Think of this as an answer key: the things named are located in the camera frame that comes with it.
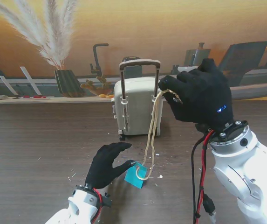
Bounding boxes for white pampas grass plumes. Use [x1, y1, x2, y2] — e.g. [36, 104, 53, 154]
[0, 0, 78, 71]

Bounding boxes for yellow-brown coral ornament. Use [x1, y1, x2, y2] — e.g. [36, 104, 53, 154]
[80, 74, 113, 97]

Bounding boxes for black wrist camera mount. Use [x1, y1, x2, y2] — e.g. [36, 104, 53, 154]
[98, 192, 113, 209]
[194, 123, 215, 134]

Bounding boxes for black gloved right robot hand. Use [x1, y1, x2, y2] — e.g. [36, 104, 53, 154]
[158, 58, 234, 131]

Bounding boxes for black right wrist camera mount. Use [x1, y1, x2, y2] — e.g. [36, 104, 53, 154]
[194, 123, 215, 134]

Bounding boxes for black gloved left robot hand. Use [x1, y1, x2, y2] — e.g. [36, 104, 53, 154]
[85, 142, 136, 190]

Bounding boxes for small beige toy suitcase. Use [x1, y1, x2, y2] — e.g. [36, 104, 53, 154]
[111, 56, 164, 141]

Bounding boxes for red and black arm cables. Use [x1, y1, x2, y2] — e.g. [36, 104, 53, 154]
[191, 129, 217, 224]

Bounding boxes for teal paper luggage tag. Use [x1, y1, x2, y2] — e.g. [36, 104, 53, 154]
[124, 160, 148, 190]

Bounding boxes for cream twisted rope loop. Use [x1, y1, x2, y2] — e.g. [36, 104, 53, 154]
[136, 89, 183, 181]

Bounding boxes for dark ribbed vase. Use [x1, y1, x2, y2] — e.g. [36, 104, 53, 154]
[54, 69, 86, 98]

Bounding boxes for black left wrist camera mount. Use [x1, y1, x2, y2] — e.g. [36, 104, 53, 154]
[98, 192, 113, 209]

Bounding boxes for red left wrist cable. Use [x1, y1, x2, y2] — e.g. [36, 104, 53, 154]
[90, 187, 104, 224]

